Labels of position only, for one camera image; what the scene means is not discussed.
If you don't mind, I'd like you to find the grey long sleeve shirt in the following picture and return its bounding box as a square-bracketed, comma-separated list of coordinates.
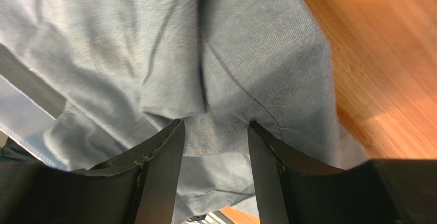
[1, 0, 368, 223]

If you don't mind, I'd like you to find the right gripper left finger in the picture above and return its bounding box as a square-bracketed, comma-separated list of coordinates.
[1, 120, 185, 223]

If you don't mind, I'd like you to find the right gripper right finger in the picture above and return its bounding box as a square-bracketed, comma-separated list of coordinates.
[248, 122, 436, 223]

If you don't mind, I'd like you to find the aluminium frame rail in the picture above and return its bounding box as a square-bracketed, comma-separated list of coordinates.
[1, 46, 66, 170]

